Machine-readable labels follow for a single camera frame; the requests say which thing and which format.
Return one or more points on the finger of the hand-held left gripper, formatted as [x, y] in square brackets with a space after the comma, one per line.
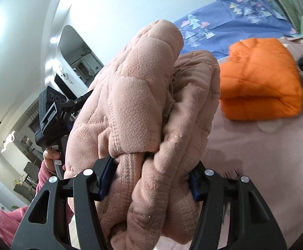
[81, 101]

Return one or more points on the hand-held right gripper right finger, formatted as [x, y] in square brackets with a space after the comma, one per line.
[195, 185]

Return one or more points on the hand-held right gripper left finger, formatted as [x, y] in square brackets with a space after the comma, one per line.
[105, 179]

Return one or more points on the pink fleece jacket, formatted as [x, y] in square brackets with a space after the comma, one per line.
[138, 96]

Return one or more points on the person's left hand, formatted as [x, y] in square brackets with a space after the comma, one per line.
[51, 158]

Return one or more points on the ceiling lamp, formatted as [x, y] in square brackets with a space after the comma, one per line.
[8, 140]

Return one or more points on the arched doorway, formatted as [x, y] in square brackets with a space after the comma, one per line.
[78, 54]

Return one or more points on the orange puffer jacket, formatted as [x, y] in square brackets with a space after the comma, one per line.
[263, 80]

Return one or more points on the blue printed quilt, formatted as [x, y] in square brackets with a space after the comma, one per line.
[219, 23]

